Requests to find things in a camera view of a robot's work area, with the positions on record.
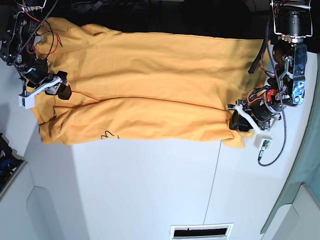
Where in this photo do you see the right gripper with motor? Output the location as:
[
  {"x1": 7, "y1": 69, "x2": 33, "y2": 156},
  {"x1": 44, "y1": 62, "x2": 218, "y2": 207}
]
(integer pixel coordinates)
[{"x1": 15, "y1": 59, "x2": 72, "y2": 101}]

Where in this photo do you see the white cabinet panel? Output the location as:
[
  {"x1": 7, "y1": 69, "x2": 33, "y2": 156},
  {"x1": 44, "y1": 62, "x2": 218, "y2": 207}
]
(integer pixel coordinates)
[
  {"x1": 262, "y1": 184, "x2": 320, "y2": 240},
  {"x1": 0, "y1": 162, "x2": 93, "y2": 240}
]

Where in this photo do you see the white cabinet panel left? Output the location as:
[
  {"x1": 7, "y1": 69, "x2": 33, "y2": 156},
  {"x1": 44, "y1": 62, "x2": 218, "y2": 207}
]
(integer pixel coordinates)
[{"x1": 0, "y1": 162, "x2": 93, "y2": 240}]

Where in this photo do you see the yellow t-shirt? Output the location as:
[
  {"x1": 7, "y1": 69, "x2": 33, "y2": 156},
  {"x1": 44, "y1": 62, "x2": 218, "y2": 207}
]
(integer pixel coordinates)
[{"x1": 32, "y1": 17, "x2": 265, "y2": 148}]

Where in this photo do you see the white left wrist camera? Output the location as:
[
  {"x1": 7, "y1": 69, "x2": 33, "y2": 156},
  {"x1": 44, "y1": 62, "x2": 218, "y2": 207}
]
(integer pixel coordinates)
[{"x1": 253, "y1": 134, "x2": 273, "y2": 151}]

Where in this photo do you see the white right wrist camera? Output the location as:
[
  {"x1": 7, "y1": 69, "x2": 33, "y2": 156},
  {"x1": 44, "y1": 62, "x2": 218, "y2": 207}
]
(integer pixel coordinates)
[{"x1": 18, "y1": 94, "x2": 35, "y2": 110}]

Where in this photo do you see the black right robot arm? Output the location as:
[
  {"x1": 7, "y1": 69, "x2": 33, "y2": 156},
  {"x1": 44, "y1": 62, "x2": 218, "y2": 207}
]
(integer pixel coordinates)
[{"x1": 0, "y1": 0, "x2": 72, "y2": 101}]

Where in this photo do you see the blue black clutter at left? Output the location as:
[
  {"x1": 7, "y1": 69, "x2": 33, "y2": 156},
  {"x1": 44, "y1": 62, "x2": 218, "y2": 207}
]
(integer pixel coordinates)
[{"x1": 0, "y1": 133, "x2": 23, "y2": 191}]

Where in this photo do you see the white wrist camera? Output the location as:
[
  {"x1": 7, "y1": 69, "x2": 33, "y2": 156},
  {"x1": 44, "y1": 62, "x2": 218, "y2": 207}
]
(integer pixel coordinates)
[
  {"x1": 18, "y1": 94, "x2": 35, "y2": 110},
  {"x1": 253, "y1": 134, "x2": 273, "y2": 151}
]

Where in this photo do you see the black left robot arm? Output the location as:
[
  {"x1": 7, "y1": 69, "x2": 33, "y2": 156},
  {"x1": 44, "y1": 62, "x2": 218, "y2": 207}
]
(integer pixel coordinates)
[{"x1": 227, "y1": 0, "x2": 313, "y2": 132}]

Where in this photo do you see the white floor vent grille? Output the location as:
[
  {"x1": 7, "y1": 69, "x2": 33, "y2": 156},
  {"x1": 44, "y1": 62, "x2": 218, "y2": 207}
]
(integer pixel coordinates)
[{"x1": 169, "y1": 223, "x2": 234, "y2": 240}]

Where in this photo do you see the left gripper with motor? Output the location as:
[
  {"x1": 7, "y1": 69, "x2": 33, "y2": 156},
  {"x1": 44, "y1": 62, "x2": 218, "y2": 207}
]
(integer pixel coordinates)
[{"x1": 226, "y1": 86, "x2": 282, "y2": 132}]

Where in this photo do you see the white cabinet panel right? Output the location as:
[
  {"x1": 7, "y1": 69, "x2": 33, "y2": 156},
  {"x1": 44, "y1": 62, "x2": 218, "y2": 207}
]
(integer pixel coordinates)
[{"x1": 262, "y1": 184, "x2": 320, "y2": 240}]

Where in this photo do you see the braided camera cable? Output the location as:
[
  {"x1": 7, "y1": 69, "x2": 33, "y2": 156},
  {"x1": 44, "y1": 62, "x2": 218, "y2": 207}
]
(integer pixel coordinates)
[{"x1": 257, "y1": 17, "x2": 288, "y2": 168}]

